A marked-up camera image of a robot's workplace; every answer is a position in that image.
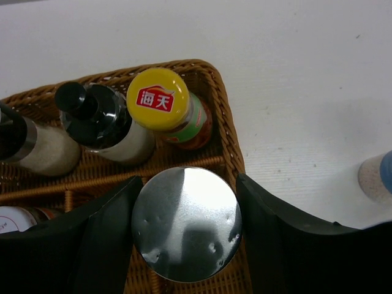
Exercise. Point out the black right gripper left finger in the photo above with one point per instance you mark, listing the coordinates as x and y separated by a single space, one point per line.
86 250

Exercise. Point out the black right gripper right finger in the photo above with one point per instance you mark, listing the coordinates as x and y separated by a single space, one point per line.
291 251

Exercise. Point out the white-lid spice jar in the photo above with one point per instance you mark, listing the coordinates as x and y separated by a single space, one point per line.
20 219

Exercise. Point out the grinder bottle clear lid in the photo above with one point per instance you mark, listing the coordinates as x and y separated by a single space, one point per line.
44 150

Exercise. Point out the silver-lid shaker blue label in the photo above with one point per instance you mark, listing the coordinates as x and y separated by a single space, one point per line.
374 178

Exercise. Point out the black-capped white seasoning bottle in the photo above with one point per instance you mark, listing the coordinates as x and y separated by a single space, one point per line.
96 117

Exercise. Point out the red sauce bottle yellow cap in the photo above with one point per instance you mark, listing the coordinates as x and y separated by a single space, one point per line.
159 100

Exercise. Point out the brown wicker divided tray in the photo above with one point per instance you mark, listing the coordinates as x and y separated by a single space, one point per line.
94 176

